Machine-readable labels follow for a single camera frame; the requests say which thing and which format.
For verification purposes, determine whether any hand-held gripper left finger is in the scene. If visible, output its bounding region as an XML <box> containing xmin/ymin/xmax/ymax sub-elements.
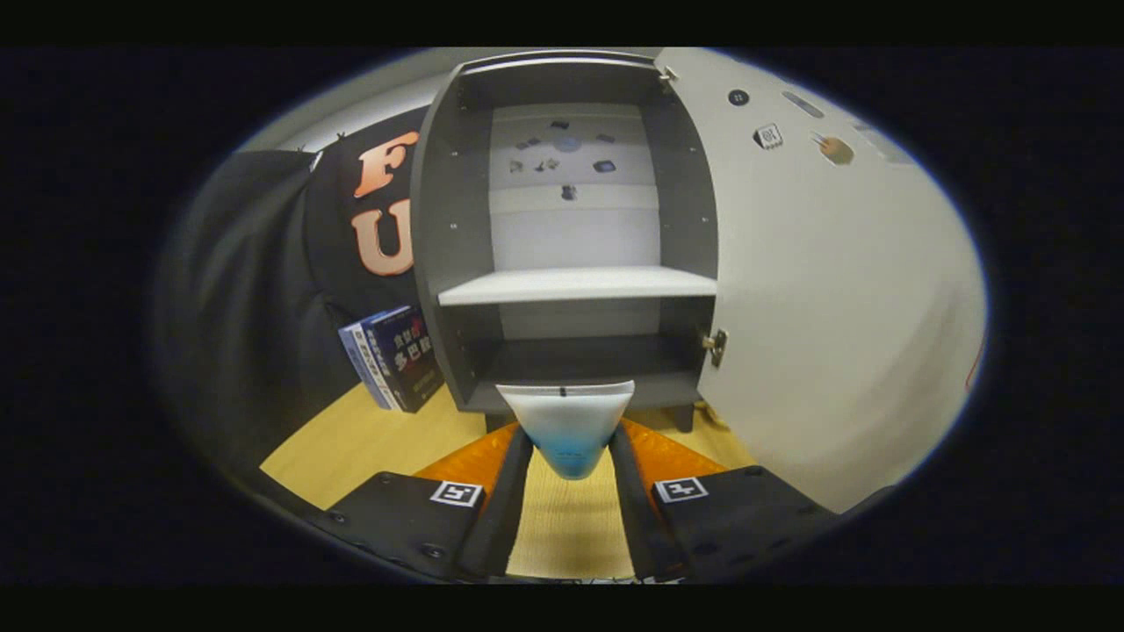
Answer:
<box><xmin>327</xmin><ymin>426</ymin><xmax>535</xmax><ymax>582</ymax></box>

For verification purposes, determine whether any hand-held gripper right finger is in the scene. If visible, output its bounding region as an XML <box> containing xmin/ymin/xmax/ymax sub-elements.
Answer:
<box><xmin>609</xmin><ymin>420</ymin><xmax>839</xmax><ymax>582</ymax></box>

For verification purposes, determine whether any white cabinet door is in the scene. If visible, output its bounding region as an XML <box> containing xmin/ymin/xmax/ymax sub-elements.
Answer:
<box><xmin>654</xmin><ymin>48</ymin><xmax>989</xmax><ymax>514</ymax></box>

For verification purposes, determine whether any dark blue book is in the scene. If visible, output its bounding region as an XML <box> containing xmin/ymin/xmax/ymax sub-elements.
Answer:
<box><xmin>360</xmin><ymin>305</ymin><xmax>445</xmax><ymax>413</ymax></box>

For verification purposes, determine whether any white cabinet shelf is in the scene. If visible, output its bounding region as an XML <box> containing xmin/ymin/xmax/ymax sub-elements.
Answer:
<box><xmin>437</xmin><ymin>266</ymin><xmax>718</xmax><ymax>307</ymax></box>

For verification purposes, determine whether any grey cabinet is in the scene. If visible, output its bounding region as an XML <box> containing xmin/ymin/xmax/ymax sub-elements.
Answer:
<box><xmin>410</xmin><ymin>50</ymin><xmax>730</xmax><ymax>433</ymax></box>

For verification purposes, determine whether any black backdrop cloth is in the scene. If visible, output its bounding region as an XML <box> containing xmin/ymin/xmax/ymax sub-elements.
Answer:
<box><xmin>154</xmin><ymin>105</ymin><xmax>458</xmax><ymax>475</ymax></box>

